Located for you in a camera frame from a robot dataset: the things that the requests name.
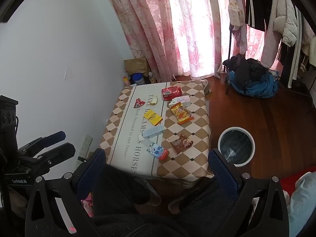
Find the brown paper bag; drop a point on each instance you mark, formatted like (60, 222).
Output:
(137, 65)

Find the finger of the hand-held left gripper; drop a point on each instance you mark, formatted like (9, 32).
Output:
(64, 150)
(55, 136)

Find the white puffer jacket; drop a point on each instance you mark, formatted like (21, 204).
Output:
(290, 22)

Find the brown torn wrapper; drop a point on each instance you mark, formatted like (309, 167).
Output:
(180, 144)

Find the orange snack packet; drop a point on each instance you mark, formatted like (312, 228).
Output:
(182, 113)

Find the yellow small box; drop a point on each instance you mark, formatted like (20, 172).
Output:
(153, 117)

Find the white round trash bin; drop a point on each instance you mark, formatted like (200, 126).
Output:
(250, 138)

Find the person's dark trousers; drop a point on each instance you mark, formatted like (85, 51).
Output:
(118, 195)

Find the blue and red milk carton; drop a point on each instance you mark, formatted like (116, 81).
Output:
(159, 151)

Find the light blue long box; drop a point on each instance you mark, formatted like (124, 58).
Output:
(153, 131)

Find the dark striped hanging trousers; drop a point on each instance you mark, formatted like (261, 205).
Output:
(292, 64)

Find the black garment pile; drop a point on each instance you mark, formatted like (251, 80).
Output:
(246, 70)

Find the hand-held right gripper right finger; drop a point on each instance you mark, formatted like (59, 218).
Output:
(222, 171)

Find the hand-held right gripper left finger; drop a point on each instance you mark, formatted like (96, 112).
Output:
(90, 171)

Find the cream hanging garment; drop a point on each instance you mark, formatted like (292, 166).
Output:
(237, 12)

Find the white tissue pack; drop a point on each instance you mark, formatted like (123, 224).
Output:
(181, 100)

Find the pink printed item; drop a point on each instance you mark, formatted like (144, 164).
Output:
(87, 203)

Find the checkered brown tablecloth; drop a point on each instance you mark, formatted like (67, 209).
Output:
(195, 118)

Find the white wall outlet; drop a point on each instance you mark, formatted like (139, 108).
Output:
(87, 143)

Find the pale fluffy cloth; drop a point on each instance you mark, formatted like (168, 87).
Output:
(303, 202)

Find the red triangular wrapper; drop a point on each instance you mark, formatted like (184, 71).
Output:
(138, 103)

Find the blue and white tub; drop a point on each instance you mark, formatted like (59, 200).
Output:
(138, 79)

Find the black white-striped hanging jacket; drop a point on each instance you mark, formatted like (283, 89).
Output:
(256, 5)

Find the red drink can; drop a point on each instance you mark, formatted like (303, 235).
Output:
(171, 92)

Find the yellow bottle with red cap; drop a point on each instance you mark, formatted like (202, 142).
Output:
(126, 81)

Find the clear bottle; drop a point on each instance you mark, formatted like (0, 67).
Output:
(152, 77)

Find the yellow fruit peel piece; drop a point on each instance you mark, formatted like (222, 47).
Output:
(154, 100)

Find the pink fluffy hanging robe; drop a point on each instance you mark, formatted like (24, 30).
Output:
(271, 47)

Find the sheer pink curtain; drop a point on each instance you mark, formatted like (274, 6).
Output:
(195, 29)

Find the red cloth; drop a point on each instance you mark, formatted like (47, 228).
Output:
(293, 181)

